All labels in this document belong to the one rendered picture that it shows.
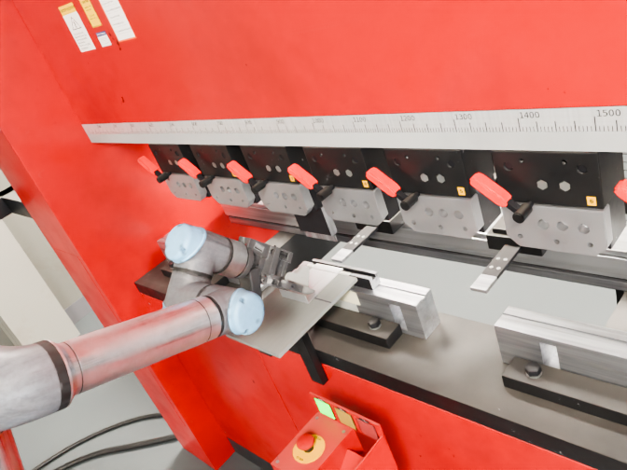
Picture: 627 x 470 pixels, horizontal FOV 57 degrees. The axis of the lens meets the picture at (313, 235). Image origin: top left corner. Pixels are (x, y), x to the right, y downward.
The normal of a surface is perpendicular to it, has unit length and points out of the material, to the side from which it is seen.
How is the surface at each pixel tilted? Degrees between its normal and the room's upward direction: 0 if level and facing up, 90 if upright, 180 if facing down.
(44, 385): 78
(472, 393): 0
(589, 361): 90
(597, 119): 90
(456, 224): 90
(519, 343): 90
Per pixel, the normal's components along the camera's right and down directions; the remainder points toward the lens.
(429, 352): -0.32, -0.82
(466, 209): -0.64, 0.55
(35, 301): 0.76, 0.07
